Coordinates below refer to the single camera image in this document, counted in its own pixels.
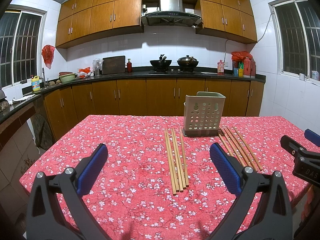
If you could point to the steel range hood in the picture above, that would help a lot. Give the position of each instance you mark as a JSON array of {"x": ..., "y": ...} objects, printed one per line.
[{"x": 183, "y": 13}]

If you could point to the red sauce bottle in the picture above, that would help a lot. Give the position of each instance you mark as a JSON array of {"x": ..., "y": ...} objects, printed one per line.
[{"x": 129, "y": 66}]

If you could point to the right barred window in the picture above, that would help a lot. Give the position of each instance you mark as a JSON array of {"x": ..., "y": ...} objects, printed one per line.
[{"x": 298, "y": 28}]

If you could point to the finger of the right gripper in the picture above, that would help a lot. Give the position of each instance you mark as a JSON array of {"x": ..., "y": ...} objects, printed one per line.
[
  {"x": 312, "y": 137},
  {"x": 289, "y": 145}
]

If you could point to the black kitchen countertop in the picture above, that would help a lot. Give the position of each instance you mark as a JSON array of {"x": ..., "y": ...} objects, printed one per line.
[{"x": 138, "y": 73}]

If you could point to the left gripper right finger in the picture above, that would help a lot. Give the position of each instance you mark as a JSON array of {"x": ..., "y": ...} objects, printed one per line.
[{"x": 273, "y": 216}]

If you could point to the dark wooden cutting board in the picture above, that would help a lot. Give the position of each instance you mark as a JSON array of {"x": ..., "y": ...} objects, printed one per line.
[{"x": 113, "y": 65}]

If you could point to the brown wooden chopstick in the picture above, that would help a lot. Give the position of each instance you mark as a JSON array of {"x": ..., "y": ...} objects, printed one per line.
[
  {"x": 241, "y": 149},
  {"x": 249, "y": 149},
  {"x": 231, "y": 143},
  {"x": 232, "y": 153}
]

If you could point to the beige perforated utensil holder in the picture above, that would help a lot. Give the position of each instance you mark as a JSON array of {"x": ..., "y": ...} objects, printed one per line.
[{"x": 202, "y": 114}]

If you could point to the red floral tablecloth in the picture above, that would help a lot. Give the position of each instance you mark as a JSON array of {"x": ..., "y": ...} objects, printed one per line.
[{"x": 132, "y": 195}]

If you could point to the barred window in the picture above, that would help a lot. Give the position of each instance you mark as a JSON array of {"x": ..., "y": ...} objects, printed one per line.
[
  {"x": 298, "y": 28},
  {"x": 20, "y": 33}
]

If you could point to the black lidded wok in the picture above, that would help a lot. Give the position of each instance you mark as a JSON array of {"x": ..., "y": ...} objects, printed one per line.
[{"x": 187, "y": 63}]

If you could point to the upper wooden wall cabinets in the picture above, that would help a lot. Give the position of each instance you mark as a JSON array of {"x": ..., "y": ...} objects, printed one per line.
[{"x": 81, "y": 21}]

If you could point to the yellow detergent bottle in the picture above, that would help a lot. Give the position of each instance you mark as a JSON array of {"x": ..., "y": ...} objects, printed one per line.
[{"x": 35, "y": 82}]

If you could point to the green bowl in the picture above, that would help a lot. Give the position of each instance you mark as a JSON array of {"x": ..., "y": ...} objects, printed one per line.
[{"x": 66, "y": 77}]

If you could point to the red hanging plastic bag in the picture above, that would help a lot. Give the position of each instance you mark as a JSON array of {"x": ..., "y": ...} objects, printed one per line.
[{"x": 48, "y": 55}]

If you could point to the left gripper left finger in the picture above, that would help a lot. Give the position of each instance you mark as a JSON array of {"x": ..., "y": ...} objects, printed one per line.
[{"x": 56, "y": 209}]

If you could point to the black wok with handle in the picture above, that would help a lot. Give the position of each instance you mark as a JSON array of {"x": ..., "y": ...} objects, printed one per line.
[{"x": 162, "y": 64}]

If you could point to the pink plastic bottle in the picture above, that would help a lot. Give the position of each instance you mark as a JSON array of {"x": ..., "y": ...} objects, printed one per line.
[{"x": 220, "y": 67}]

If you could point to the left barred window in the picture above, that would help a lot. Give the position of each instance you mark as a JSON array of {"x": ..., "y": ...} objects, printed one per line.
[{"x": 20, "y": 33}]

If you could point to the red plastic bag on counter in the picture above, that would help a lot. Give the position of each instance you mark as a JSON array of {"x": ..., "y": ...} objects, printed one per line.
[{"x": 85, "y": 72}]

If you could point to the lower wooden base cabinets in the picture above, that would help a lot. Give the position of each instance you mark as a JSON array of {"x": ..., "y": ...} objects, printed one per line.
[{"x": 67, "y": 106}]

